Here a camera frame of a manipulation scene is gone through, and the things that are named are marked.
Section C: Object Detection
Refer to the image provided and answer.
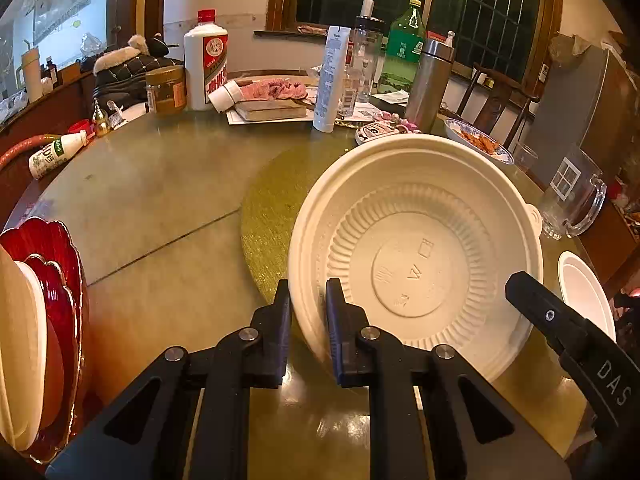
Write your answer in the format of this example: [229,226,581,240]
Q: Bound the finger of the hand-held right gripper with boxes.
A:
[504,270,590,362]

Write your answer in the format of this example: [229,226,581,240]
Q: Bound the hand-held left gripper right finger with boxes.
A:
[325,278,572,480]

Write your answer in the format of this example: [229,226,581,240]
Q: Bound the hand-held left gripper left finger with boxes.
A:
[47,279,294,480]

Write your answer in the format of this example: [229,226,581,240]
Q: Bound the white smooth plastic bowl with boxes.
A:
[557,251,617,342]

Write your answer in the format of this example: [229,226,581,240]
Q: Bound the white ribbed plastic bowl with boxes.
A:
[287,133,544,384]
[0,244,50,452]

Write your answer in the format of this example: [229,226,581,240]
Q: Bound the red glass scalloped plate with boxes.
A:
[22,254,82,433]
[0,216,92,465]

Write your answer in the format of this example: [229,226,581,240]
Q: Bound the clear glass mug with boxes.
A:
[537,144,609,241]

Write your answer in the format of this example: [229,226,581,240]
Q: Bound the blue white snack dish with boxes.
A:
[443,117,516,166]

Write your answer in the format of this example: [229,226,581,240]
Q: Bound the pink wrapped candies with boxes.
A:
[354,114,420,147]

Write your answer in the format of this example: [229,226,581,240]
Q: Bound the grey cabinet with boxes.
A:
[524,35,638,188]

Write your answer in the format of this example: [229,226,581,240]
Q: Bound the grey book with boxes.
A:
[226,97,315,125]

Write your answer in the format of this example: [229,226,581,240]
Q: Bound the dark wooden chair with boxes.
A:
[456,62,542,147]

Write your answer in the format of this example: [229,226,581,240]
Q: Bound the small white pill bottle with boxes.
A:
[208,82,244,114]

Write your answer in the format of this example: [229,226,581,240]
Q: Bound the pink cloth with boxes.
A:
[239,77,309,102]

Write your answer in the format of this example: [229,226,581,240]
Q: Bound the white blue squeeze tube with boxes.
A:
[312,25,352,134]

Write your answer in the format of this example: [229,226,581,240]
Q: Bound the steel thermos flask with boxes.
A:
[404,36,457,134]

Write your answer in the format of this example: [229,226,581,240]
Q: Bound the brown spread jar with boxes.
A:
[145,65,188,117]

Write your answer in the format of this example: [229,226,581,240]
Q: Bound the white liquor bottle red cap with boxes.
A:
[183,8,229,112]

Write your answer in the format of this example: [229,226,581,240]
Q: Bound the clear bottle black lid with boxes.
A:
[344,0,387,117]

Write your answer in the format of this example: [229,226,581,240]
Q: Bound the gold gourd ornament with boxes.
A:
[91,97,112,138]

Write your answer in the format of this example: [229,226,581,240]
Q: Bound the white green drink bottle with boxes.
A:
[28,129,89,181]

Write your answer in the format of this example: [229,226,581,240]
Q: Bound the green glass bottle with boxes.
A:
[376,0,429,95]

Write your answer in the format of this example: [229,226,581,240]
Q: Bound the black quilted fur-trimmed jacket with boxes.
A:
[92,33,187,107]

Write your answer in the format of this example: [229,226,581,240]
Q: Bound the wooden framed window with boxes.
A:
[265,0,563,83]

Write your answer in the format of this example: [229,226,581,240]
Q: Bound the white tumbler with handle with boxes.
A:
[19,47,47,104]

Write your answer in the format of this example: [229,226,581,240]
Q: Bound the wood framed wall mirror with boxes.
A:
[0,0,123,73]

